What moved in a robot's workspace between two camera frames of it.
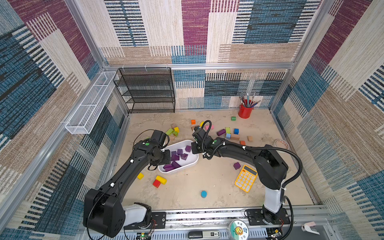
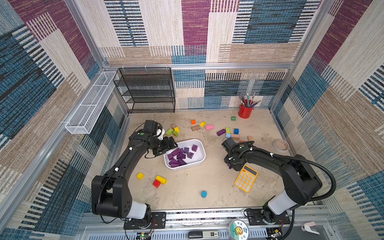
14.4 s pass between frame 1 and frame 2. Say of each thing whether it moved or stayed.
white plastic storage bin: moved
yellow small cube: stayed
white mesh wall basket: stayed
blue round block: stayed
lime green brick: stayed
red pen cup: stayed
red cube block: stayed
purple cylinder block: stayed
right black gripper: moved
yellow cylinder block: stayed
